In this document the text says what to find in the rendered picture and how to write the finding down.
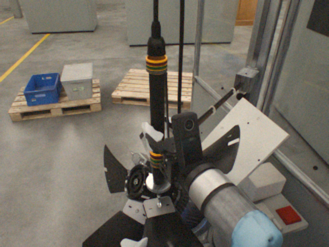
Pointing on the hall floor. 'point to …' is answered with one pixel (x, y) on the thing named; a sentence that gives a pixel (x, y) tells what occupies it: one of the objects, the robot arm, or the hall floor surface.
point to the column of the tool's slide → (275, 5)
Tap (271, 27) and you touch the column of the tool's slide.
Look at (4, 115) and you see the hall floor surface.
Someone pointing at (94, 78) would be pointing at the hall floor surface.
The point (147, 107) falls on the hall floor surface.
